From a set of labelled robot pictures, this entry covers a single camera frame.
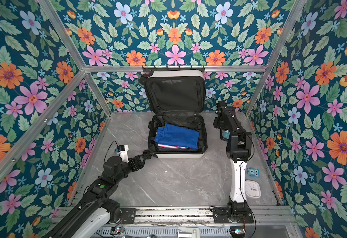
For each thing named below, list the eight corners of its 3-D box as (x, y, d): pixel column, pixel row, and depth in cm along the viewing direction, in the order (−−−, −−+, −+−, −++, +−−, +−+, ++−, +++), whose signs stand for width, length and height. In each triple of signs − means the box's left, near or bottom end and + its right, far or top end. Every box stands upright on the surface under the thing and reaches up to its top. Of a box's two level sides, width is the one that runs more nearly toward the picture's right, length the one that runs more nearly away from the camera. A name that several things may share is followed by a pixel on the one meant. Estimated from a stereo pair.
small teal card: (246, 175, 90) (248, 173, 88) (247, 168, 93) (248, 166, 91) (258, 178, 88) (260, 177, 86) (258, 171, 91) (259, 169, 89)
